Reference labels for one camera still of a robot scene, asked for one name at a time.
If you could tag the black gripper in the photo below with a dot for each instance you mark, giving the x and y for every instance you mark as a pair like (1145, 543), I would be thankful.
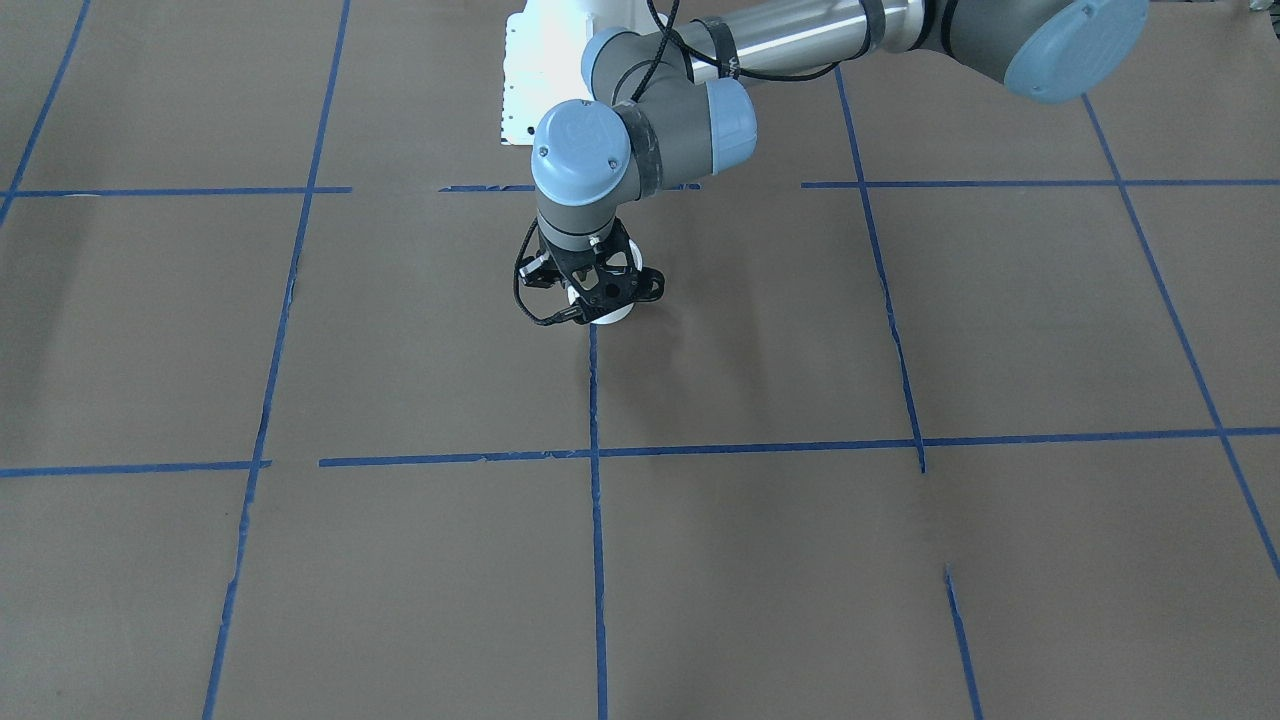
(538, 270)

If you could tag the white smiley face mug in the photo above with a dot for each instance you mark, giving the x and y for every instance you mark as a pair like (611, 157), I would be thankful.
(616, 290)

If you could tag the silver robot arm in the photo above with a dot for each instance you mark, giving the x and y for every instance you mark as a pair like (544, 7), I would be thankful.
(670, 104)

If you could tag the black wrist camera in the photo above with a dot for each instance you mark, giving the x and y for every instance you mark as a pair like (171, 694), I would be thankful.
(538, 271)

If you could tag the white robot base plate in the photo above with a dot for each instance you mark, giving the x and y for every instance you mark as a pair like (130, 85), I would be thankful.
(542, 56)

